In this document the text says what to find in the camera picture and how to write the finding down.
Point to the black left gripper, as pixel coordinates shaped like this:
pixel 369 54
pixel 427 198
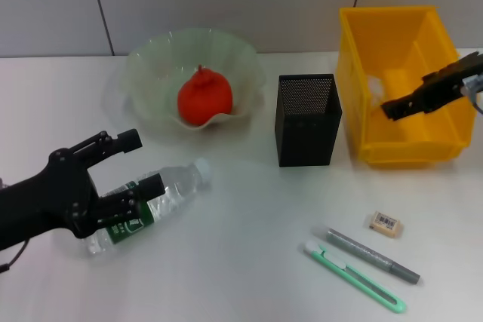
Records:
pixel 45 201

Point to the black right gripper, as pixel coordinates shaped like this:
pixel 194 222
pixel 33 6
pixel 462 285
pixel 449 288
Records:
pixel 445 84

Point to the white paper ball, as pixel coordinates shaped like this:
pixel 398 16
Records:
pixel 376 86

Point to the clear green-label water bottle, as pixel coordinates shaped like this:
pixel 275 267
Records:
pixel 181 182

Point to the orange fruit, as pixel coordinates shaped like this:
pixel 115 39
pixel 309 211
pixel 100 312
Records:
pixel 205 97

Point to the beige eraser with barcode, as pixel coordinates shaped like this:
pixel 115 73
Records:
pixel 385 222

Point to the grey marker pen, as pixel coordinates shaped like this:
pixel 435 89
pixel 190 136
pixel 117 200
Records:
pixel 362 252

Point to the mint green utility knife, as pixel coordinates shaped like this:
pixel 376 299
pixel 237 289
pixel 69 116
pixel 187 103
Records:
pixel 354 276

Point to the black mesh pen holder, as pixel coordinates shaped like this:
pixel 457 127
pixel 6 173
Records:
pixel 302 137

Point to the translucent green fruit bowl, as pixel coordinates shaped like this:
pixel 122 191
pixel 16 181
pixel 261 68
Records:
pixel 222 54

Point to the yellow plastic bin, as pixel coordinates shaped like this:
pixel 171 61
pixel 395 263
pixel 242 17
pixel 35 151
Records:
pixel 392 39

